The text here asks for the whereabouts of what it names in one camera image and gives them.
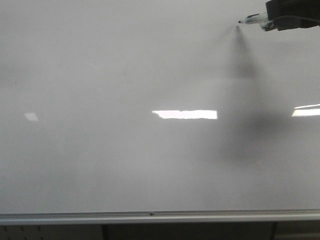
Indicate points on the white whiteboard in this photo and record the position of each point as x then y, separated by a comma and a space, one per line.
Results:
155, 111

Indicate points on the black whiteboard marker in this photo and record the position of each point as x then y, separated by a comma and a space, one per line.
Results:
262, 19

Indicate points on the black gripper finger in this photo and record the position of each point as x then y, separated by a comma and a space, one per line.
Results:
293, 14

